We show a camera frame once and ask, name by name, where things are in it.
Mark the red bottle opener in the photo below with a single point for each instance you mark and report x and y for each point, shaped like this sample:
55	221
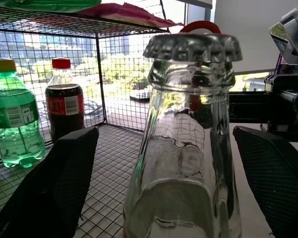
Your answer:
201	24

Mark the pink snack bag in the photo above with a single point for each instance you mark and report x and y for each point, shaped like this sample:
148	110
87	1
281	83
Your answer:
134	13

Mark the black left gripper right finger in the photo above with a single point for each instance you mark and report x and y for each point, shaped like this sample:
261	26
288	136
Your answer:
280	178

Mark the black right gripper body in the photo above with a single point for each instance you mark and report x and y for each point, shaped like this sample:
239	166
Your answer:
288	109

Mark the clear glass bottle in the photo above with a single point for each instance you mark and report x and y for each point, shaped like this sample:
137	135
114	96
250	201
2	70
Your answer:
178	158

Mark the cola bottle red cap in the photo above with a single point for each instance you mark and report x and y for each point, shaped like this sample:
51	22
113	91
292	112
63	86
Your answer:
64	106

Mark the green soda bottle yellow cap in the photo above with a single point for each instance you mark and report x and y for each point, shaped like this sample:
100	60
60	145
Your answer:
13	116

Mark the silver crown bottle cap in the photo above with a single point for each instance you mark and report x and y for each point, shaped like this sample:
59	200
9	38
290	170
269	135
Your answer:
192	47

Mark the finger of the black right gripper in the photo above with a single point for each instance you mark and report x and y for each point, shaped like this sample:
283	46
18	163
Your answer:
248	110

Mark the green snack bag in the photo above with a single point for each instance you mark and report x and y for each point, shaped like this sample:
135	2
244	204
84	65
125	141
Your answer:
47	3

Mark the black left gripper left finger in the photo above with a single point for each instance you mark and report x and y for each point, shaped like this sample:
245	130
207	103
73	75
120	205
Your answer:
47	188

